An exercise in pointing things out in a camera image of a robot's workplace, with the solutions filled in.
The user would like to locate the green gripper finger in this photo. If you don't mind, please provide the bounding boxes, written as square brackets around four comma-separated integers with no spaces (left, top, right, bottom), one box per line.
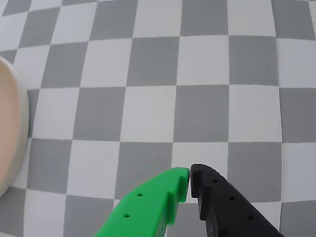
[92,167,191,237]

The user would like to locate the grey white checkerboard mat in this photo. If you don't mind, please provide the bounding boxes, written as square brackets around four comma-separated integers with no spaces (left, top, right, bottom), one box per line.
[0,0,316,237]

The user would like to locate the beige round plate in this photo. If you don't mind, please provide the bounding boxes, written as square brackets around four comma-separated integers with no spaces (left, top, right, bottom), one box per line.
[0,56,30,198]

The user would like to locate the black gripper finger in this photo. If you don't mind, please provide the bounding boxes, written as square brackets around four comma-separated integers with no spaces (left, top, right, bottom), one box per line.
[189,163,285,237]

